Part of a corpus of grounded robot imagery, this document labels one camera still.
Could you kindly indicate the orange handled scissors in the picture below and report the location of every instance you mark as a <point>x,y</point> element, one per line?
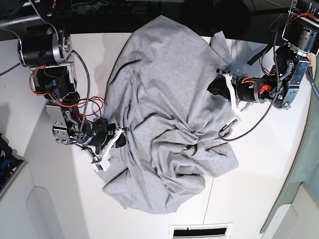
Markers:
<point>310,77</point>

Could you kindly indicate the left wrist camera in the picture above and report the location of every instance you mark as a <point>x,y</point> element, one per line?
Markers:
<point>232,118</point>

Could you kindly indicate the white plastic bin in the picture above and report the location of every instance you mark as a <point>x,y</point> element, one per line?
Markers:
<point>21,214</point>

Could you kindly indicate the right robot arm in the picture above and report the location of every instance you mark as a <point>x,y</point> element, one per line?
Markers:
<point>44,46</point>

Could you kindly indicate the green plastic bin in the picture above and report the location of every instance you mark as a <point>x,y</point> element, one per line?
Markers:
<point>305,164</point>

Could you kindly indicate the grey t-shirt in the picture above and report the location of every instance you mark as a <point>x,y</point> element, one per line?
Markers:
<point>158,89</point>

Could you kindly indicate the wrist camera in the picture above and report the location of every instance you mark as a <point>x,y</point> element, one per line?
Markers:
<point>232,118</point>
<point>100,166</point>

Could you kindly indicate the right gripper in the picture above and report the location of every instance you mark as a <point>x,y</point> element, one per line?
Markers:
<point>97,136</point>

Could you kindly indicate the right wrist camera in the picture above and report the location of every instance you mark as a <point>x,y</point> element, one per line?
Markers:
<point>100,166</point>

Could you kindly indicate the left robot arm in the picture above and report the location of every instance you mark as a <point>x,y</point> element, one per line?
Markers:
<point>291,62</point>

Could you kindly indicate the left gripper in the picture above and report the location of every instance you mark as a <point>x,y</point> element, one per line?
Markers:
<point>238,89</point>

